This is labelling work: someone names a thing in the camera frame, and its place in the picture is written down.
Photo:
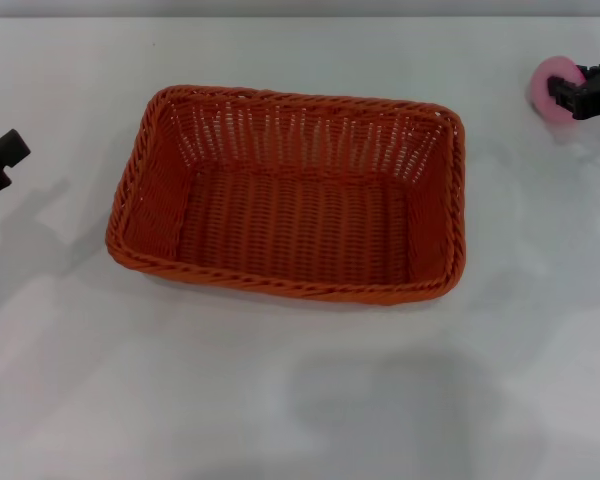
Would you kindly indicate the orange woven plastic basket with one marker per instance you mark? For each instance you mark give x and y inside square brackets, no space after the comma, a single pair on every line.
[290,220]

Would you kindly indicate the pink peach toy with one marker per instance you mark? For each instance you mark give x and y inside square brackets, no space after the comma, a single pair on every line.
[544,82]

